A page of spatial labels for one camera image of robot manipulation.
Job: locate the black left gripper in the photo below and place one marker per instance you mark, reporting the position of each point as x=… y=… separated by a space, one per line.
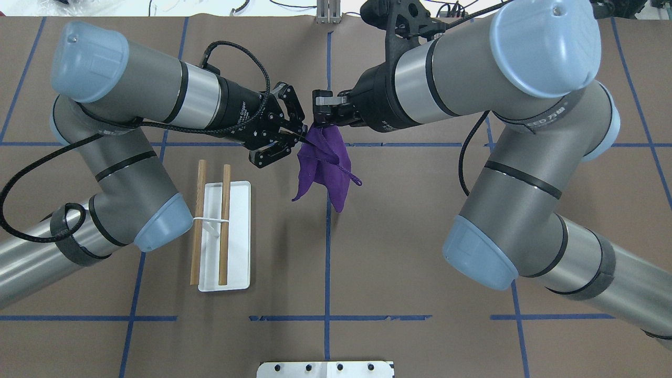
x=242 y=114

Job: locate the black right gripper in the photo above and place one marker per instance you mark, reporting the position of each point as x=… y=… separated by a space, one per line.
x=379 y=103

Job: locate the purple towel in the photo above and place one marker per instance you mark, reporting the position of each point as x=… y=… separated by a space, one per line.
x=323 y=159

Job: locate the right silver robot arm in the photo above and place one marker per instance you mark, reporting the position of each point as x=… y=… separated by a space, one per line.
x=532 y=64

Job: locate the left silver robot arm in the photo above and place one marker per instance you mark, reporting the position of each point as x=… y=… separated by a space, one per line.
x=108 y=88

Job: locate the white rack base tray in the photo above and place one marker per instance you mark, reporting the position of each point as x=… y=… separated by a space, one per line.
x=238 y=271

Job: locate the rear wooden rack rod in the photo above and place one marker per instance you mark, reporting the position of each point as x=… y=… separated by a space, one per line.
x=197 y=225

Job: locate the brown paper table cover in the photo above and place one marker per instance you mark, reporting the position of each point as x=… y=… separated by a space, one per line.
x=336 y=262

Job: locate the blue tape grid lines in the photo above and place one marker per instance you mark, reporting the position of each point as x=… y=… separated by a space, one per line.
x=328 y=262

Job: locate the aluminium frame post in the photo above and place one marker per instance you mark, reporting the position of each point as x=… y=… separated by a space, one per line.
x=328 y=12

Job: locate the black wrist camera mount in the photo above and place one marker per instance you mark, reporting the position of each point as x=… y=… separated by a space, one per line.
x=404 y=23

